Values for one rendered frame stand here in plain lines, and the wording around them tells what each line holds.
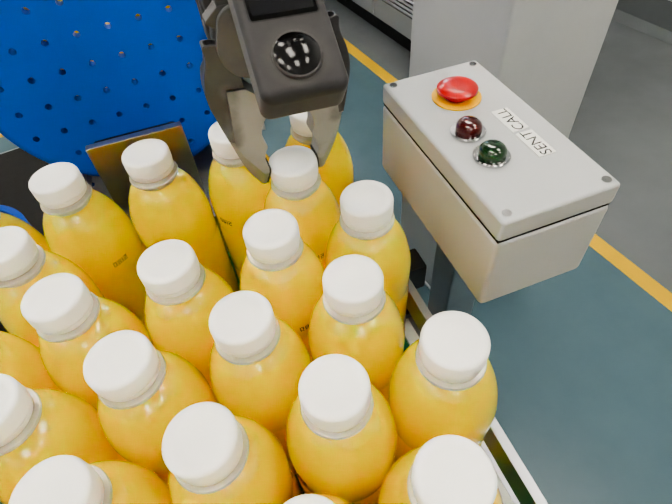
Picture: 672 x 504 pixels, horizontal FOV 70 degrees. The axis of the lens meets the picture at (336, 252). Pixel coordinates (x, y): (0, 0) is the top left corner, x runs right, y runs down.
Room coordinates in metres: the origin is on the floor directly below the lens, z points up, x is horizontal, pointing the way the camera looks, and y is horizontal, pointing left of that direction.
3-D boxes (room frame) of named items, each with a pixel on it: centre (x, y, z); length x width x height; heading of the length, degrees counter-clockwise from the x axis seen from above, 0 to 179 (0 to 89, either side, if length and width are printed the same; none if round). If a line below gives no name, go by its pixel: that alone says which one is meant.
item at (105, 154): (0.45, 0.20, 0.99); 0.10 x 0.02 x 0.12; 107
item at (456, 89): (0.38, -0.12, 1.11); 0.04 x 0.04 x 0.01
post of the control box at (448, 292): (0.33, -0.14, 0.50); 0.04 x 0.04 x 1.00; 17
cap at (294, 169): (0.31, 0.03, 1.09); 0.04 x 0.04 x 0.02
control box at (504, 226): (0.33, -0.14, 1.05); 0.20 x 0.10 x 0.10; 17
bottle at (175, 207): (0.33, 0.15, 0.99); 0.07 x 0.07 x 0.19
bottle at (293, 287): (0.23, 0.04, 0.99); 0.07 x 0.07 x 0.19
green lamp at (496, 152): (0.29, -0.13, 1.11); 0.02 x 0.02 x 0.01
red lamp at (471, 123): (0.33, -0.12, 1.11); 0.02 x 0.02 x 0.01
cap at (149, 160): (0.33, 0.15, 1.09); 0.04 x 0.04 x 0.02
